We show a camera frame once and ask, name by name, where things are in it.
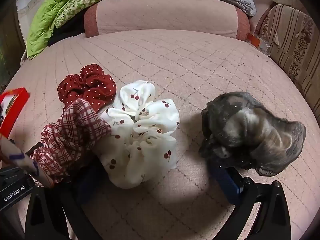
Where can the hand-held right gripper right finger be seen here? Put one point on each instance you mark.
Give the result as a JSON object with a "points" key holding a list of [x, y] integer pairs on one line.
{"points": [[226, 183]]}

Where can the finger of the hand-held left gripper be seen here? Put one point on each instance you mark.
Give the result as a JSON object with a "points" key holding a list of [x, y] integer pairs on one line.
{"points": [[35, 148]]}

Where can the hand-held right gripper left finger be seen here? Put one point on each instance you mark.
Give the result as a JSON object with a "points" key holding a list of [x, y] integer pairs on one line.
{"points": [[85, 187]]}

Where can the red plaid scrunchie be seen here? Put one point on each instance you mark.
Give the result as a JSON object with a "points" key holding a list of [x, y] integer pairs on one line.
{"points": [[72, 130]]}

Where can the red cardboard box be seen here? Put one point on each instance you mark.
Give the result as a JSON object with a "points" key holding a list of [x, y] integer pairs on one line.
{"points": [[15, 110]]}

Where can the grey sheer scrunchie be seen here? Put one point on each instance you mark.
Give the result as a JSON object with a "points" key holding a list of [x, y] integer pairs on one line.
{"points": [[250, 130]]}

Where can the white cherry print scrunchie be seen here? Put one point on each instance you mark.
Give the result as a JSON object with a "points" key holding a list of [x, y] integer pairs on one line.
{"points": [[145, 110]]}

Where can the white blue-marked tube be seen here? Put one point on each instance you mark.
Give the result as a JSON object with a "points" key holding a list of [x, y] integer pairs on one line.
{"points": [[22, 160]]}

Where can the red polka dot scrunchie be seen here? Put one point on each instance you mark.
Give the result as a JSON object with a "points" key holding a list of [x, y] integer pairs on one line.
{"points": [[87, 85]]}

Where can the black cloth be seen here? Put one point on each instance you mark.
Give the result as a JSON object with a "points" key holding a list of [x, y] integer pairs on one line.
{"points": [[67, 32]]}

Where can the clear bottle with orange label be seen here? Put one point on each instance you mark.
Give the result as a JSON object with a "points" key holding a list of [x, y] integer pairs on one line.
{"points": [[260, 42]]}

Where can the green floral quilt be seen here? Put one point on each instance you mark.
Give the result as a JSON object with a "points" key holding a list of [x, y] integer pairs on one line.
{"points": [[82, 5]]}

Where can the striped floral sofa armrest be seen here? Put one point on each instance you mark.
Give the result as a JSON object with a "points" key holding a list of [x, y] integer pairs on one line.
{"points": [[292, 37]]}

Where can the pink backrest cushion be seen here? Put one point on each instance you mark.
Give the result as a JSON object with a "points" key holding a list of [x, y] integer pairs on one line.
{"points": [[162, 15]]}

